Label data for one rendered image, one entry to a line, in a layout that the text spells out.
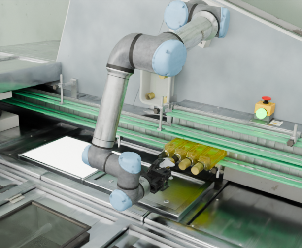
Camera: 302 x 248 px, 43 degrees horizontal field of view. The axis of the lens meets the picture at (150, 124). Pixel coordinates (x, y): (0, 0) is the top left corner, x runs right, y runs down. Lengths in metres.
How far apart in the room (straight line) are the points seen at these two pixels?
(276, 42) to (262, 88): 0.21
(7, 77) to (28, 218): 0.88
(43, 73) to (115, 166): 1.18
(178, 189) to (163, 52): 0.69
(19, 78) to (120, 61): 1.06
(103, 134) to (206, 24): 0.56
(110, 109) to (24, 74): 1.04
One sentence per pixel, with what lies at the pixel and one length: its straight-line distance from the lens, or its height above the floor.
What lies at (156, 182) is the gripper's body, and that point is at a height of 1.34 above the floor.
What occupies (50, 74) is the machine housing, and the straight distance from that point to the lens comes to 2.38.
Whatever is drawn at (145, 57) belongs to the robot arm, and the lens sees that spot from 1.21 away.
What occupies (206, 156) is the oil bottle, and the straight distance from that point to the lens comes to 1.62.
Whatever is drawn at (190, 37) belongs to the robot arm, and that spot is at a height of 1.23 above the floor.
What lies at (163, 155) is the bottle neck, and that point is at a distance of 1.64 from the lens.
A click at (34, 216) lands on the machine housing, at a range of 1.58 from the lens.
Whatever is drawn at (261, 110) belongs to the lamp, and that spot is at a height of 0.85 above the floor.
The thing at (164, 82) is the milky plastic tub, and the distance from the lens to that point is 1.97.
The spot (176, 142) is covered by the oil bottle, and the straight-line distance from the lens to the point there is 1.73.
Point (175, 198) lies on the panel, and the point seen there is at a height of 1.21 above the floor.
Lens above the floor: 2.44
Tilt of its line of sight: 53 degrees down
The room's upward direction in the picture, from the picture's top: 116 degrees counter-clockwise
